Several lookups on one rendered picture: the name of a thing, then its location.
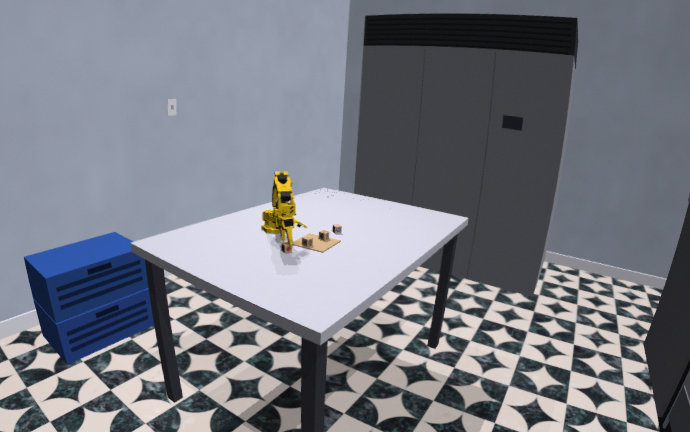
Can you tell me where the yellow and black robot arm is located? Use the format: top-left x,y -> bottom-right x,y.
261,172 -> 296,234

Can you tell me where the tan square mat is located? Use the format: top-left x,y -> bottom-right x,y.
292,233 -> 341,253

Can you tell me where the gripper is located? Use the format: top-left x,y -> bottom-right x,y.
277,213 -> 307,246

